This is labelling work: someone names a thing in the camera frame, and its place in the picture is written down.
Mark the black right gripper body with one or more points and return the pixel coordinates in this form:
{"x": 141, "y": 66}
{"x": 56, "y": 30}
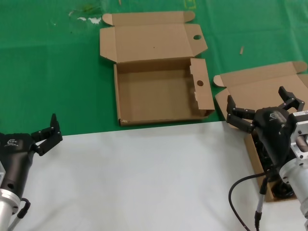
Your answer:
{"x": 272, "y": 130}

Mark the wrist silver bracket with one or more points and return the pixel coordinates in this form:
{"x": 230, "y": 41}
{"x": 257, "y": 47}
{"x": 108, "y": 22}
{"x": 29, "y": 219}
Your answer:
{"x": 2, "y": 173}
{"x": 300, "y": 130}

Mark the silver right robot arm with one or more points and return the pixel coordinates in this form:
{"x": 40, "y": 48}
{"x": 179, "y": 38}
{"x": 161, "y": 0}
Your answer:
{"x": 296, "y": 178}

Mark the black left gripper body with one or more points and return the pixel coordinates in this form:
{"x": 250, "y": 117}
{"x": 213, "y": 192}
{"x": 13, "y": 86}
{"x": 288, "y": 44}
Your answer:
{"x": 16, "y": 154}

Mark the cardboard box with round holes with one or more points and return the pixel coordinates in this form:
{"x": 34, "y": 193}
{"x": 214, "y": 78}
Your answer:
{"x": 154, "y": 96}

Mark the left wrist silver bracket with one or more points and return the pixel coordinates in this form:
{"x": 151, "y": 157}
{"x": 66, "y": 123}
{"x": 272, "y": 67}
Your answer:
{"x": 2, "y": 173}

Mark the right wrist silver bracket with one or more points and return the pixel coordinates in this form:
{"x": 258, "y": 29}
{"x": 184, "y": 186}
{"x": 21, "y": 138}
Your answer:
{"x": 300, "y": 130}

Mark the green table cloth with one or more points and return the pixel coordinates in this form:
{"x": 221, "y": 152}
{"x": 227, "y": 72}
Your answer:
{"x": 48, "y": 72}

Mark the tan wooden scrap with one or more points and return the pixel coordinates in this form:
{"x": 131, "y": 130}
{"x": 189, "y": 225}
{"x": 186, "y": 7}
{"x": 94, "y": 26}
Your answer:
{"x": 241, "y": 50}

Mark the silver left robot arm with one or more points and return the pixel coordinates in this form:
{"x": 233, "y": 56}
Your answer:
{"x": 6, "y": 209}

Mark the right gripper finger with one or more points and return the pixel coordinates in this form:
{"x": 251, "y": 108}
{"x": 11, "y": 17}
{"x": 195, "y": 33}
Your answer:
{"x": 292, "y": 101}
{"x": 240, "y": 118}

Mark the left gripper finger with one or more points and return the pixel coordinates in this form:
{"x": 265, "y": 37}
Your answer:
{"x": 51, "y": 137}

